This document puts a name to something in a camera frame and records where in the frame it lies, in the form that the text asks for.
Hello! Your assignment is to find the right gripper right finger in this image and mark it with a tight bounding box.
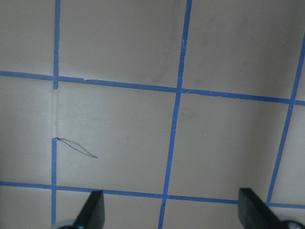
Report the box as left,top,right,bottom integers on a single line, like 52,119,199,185
238,188,281,229

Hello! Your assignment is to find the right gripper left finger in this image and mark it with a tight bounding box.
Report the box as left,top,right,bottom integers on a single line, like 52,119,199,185
73,191,105,229

